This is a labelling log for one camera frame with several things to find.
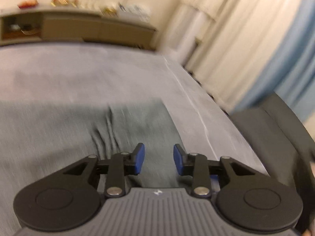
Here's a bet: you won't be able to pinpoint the cream white curtain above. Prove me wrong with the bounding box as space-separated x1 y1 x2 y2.
152 0 315 118

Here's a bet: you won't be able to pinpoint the white air conditioner with lace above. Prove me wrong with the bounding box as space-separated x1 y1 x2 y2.
169 4 215 65

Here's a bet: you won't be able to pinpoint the gold ornaments on cabinet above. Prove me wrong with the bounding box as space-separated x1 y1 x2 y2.
51 0 79 7

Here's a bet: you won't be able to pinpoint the red plate of fruit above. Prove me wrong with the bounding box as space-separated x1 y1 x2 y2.
17 0 38 9

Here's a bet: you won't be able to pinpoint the white tissue box clutter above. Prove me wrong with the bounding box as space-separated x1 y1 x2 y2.
100 2 152 23

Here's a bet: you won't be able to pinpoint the long grey TV cabinet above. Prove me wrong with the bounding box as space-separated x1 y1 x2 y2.
1 7 157 50

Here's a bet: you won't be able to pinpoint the clear glass cups set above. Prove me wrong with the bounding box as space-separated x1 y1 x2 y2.
79 0 105 11

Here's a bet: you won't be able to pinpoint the blue curtain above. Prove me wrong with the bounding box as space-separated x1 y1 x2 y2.
233 0 314 122

